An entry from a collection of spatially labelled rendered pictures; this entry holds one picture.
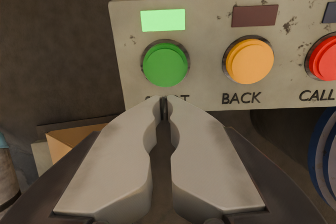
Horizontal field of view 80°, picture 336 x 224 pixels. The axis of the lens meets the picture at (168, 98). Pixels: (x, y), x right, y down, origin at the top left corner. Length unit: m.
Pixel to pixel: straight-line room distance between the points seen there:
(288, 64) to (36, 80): 0.88
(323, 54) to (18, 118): 0.99
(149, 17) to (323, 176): 0.45
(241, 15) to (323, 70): 0.09
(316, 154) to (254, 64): 0.33
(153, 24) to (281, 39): 0.11
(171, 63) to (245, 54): 0.06
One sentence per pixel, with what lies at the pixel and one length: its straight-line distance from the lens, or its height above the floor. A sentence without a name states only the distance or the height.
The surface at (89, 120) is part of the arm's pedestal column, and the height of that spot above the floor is 0.02.
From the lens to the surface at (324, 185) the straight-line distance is 0.53.
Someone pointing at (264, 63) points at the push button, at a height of 0.61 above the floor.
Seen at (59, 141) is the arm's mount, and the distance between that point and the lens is 0.65.
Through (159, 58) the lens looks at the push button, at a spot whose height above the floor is 0.61.
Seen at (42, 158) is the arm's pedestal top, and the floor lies 0.12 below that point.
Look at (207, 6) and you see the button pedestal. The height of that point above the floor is 0.62.
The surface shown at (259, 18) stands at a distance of 0.19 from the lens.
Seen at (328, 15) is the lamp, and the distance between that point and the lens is 0.22.
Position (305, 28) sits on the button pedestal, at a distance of 0.22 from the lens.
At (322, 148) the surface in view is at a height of 0.42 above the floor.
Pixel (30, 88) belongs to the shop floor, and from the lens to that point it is 0.97.
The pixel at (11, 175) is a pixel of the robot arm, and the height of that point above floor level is 0.33.
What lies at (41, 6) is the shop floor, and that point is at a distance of 0.96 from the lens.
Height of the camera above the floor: 0.79
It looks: 81 degrees down
